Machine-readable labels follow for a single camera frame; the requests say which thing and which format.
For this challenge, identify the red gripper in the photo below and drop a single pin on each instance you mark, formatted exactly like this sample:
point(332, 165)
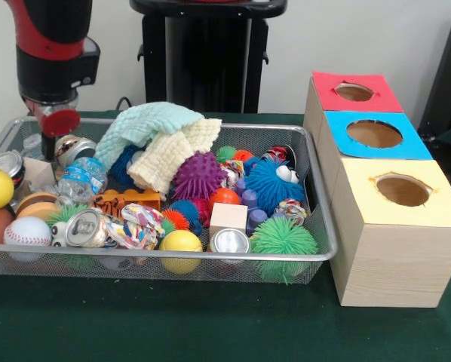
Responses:
point(61, 123)

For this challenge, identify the mint green cloth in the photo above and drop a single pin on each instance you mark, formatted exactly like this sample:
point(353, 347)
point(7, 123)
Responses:
point(146, 124)

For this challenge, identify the pale yellow cloth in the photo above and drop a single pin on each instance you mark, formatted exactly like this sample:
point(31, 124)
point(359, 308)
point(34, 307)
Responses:
point(173, 154)

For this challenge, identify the wooden box three holes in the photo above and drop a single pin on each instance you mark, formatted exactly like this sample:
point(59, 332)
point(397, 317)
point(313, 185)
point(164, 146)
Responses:
point(395, 249)

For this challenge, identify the white baseball toy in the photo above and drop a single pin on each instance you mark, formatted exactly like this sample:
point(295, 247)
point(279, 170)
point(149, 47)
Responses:
point(27, 232)

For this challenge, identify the orange striped tiger toy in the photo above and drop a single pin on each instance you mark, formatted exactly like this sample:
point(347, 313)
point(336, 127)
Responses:
point(127, 200)

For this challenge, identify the purple spiky toy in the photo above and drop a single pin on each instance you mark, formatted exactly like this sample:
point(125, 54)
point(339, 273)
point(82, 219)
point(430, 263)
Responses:
point(199, 175)

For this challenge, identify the small silver can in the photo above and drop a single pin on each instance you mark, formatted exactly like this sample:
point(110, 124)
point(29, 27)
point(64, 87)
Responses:
point(231, 241)

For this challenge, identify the dark blue spiky ball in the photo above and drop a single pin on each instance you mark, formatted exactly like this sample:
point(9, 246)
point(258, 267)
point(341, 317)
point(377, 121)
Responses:
point(274, 185)

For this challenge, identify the plain green spiky ball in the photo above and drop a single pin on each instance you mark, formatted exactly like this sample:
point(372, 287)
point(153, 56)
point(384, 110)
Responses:
point(283, 240)

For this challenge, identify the black chair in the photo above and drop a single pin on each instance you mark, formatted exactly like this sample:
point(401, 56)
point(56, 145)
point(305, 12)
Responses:
point(448, 83)

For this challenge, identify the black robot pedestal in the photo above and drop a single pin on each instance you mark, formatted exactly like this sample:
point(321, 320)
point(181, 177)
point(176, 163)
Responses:
point(203, 60)

